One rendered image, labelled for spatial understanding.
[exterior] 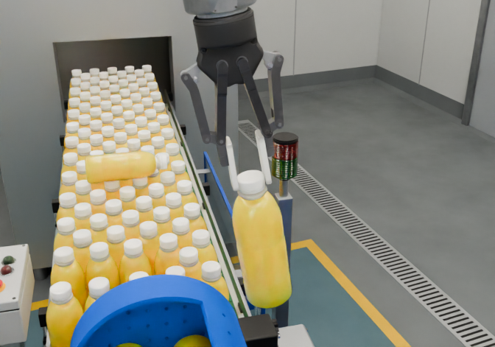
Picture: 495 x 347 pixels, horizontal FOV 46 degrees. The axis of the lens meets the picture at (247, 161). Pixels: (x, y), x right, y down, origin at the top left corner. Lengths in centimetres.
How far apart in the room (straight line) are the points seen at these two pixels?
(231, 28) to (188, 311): 51
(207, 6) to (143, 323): 55
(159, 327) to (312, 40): 494
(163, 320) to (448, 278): 234
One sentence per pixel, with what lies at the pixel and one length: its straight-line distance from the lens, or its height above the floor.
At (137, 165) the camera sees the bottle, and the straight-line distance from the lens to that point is 152.
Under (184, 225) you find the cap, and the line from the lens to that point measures 134.
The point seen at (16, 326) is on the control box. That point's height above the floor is 104.
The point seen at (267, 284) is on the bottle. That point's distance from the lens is 86.
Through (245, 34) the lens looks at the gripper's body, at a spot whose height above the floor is 164.
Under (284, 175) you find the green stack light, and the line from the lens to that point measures 141.
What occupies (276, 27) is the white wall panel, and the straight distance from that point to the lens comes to 559.
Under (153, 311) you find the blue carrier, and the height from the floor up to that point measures 117.
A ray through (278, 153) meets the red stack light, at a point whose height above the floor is 123.
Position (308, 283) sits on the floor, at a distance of 302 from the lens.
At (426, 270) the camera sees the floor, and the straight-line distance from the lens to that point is 323.
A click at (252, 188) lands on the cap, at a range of 79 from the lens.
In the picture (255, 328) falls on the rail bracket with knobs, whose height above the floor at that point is 100.
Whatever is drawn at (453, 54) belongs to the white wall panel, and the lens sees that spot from 533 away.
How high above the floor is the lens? 180
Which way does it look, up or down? 25 degrees down
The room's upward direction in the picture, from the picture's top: straight up
